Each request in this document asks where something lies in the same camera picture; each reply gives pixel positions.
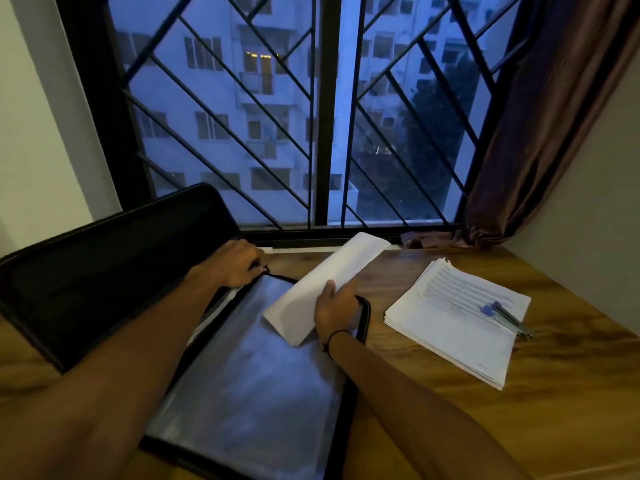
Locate black zippered document folder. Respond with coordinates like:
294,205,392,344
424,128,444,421
0,183,372,480

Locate brown curtain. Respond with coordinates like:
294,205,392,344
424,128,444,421
400,0,640,249

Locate black wrist thread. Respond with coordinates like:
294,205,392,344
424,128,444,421
321,329,354,361

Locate person's right hand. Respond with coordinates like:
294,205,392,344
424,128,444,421
313,279,362,346

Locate black window frame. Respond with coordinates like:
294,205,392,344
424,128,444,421
54,0,538,248

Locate white paper sheets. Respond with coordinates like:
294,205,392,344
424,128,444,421
262,232,392,347

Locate grey pen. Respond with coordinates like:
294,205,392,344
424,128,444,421
491,301,535,338

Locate blue capped pen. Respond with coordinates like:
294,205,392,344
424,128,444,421
481,304,532,340

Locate white apartment building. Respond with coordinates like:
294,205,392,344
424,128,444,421
109,0,481,226

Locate black metal window grille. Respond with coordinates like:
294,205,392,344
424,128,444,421
107,0,531,230

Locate person's left hand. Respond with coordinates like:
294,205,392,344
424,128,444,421
199,239,267,289

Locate person's left forearm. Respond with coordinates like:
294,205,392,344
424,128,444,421
0,267,231,480

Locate stack of printed papers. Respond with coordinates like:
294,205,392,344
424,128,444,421
383,258,532,391

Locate person's right forearm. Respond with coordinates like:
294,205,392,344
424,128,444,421
322,331,531,480

